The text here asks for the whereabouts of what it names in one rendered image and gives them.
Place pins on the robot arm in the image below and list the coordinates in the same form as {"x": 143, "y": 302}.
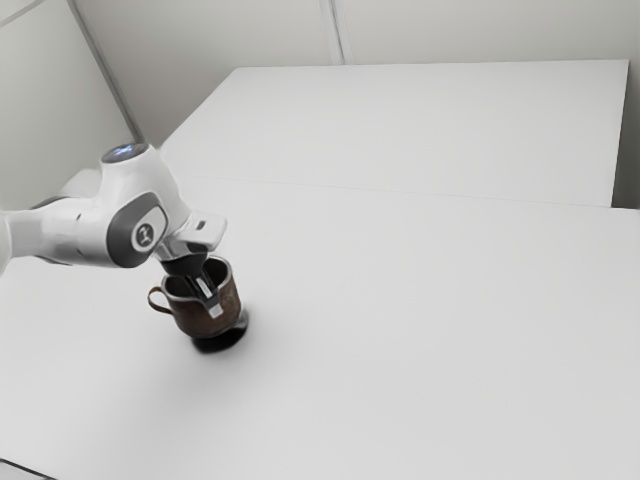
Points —
{"x": 105, "y": 220}

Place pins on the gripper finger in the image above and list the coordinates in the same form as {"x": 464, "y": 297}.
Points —
{"x": 208, "y": 295}

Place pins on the rusty brown metal mug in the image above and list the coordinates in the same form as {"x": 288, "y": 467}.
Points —
{"x": 222, "y": 310}

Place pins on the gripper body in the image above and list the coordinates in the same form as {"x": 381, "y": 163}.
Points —
{"x": 181, "y": 264}

